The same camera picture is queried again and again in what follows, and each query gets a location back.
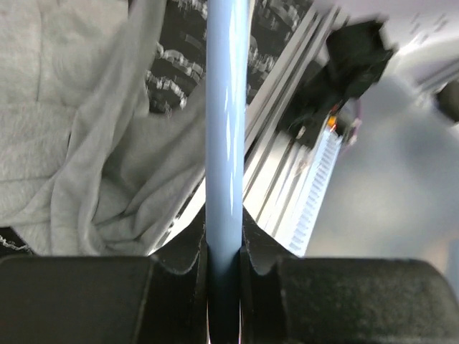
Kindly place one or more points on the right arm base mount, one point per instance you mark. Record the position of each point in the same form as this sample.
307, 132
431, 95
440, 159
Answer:
316, 103

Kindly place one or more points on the light blue hanger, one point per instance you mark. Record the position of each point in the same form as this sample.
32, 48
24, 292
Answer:
227, 49

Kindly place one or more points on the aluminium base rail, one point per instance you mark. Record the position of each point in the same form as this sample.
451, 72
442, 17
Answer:
285, 182

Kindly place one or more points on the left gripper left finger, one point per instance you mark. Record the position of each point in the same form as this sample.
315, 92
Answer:
156, 299

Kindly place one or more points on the grey tank top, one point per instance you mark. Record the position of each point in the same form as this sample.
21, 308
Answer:
102, 123

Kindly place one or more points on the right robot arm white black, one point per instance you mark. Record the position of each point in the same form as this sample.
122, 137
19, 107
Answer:
374, 60

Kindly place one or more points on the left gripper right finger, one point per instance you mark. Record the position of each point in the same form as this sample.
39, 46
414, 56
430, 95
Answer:
287, 299

